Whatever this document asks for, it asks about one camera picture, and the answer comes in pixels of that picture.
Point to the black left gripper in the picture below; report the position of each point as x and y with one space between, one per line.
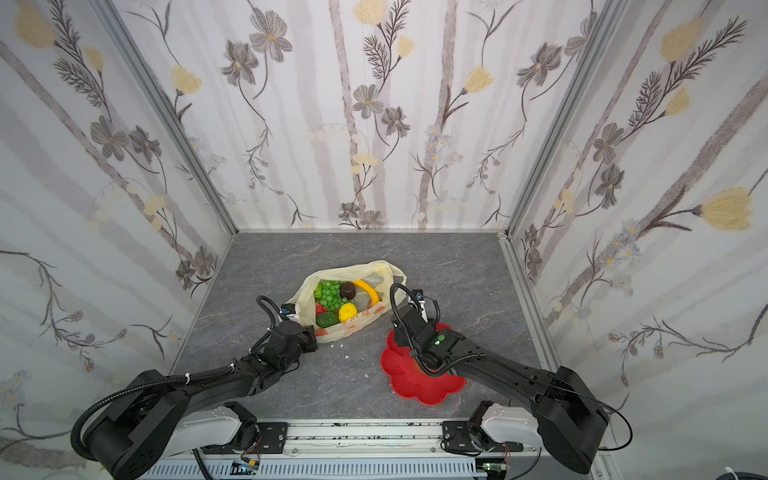
302 332

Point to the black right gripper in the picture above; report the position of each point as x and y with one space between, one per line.
411 318

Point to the red flower-shaped bowl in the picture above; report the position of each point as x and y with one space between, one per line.
408 381

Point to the green fake vegetable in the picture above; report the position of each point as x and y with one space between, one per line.
326 319

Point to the yellow fake lemon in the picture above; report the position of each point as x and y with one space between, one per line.
347 312

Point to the pale yellow plastic bag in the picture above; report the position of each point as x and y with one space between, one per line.
380 275

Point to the dark brown fake fruit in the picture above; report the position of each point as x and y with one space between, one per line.
347 291

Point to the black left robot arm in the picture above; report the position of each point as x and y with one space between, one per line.
128 431

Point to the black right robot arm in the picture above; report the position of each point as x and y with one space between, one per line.
571 421

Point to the green fake grapes bunch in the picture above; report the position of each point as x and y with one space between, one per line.
328 295

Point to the yellow fake banana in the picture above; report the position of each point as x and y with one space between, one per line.
364 286

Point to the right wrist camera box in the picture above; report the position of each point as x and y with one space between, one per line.
419 299

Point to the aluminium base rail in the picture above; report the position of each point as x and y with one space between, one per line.
369 449

